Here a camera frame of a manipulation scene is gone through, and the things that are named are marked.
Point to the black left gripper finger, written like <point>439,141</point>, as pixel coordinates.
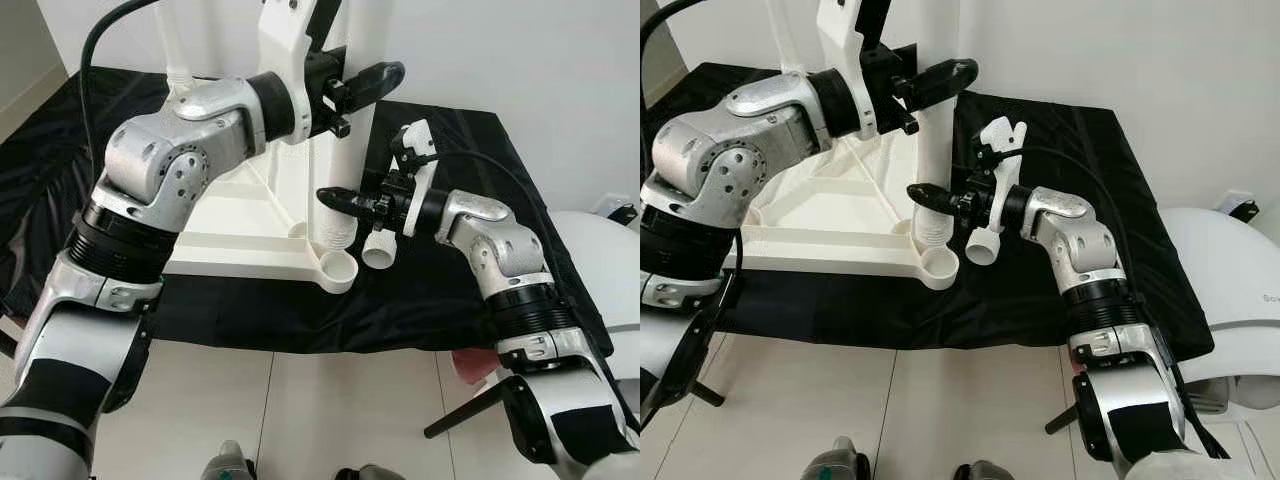
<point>375,82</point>
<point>945,78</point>

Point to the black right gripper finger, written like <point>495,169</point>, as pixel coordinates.
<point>935,197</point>
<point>345,201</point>

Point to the white plastic table top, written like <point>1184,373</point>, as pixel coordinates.
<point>830,215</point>
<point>250,230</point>

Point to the pink cloth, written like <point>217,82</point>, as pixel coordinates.
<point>1076,366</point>
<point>475,368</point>

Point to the black metal table leg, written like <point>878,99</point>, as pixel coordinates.
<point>706,393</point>
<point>1062,418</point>
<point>465,410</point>

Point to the white dome litter box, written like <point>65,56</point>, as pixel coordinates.
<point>605,270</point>
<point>1235,270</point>

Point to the black power plug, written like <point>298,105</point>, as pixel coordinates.
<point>622,212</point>
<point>1243,210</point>

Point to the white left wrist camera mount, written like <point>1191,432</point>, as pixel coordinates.
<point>285,60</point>
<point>845,60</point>

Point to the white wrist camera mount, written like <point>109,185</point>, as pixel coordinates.
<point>415,145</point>
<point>845,60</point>
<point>1002,140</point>
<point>285,60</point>

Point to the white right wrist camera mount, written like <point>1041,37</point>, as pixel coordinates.
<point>1002,140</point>
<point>415,145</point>

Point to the white wall socket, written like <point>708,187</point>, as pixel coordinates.
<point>1228,198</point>
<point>604,203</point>

